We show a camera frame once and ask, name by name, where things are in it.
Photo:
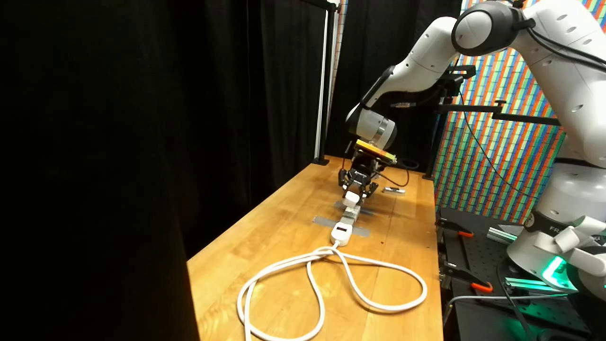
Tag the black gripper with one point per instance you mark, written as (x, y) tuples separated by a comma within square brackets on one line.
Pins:
[(362, 172)]

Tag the white charger head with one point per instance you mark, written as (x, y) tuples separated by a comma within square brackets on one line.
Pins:
[(353, 199)]

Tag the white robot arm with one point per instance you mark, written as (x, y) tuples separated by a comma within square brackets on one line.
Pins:
[(563, 45)]

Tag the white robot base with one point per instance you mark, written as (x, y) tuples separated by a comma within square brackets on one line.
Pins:
[(559, 240)]

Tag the small grey tape patch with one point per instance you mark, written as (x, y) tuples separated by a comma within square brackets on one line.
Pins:
[(393, 189)]

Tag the white vertical pole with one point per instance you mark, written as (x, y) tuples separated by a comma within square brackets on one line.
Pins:
[(330, 7)]

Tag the black curtain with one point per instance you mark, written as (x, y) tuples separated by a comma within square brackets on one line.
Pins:
[(131, 134)]

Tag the grey duct tape far strip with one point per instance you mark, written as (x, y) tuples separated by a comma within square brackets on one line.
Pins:
[(366, 212)]

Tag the grey duct tape strip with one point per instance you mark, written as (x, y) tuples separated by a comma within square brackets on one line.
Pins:
[(342, 227), (366, 212)]

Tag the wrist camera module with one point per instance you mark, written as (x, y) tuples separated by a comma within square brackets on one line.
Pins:
[(376, 151)]

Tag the grey duct tape near strip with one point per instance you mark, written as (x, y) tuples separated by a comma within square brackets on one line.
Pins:
[(342, 227)]

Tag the orange handled clamp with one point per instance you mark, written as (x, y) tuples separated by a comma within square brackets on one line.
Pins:
[(478, 284), (457, 227)]

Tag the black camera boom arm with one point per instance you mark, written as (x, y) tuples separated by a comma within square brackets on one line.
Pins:
[(497, 111)]

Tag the orange handled clamp lower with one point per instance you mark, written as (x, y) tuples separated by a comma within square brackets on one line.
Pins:
[(478, 284)]

